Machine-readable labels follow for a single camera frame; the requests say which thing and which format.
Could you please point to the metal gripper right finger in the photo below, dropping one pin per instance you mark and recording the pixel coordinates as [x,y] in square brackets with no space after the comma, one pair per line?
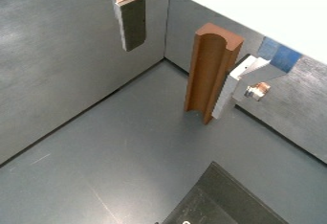
[246,82]

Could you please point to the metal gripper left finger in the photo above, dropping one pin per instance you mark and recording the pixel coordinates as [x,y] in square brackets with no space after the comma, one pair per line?
[130,12]

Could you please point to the brown arch block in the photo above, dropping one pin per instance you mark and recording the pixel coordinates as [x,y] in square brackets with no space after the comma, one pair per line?
[217,47]

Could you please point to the blue tape patch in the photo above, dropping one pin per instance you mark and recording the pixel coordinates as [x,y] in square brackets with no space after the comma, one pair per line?
[281,56]

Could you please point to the black arch holder bracket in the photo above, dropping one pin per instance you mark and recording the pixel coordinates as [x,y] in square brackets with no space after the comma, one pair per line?
[221,201]

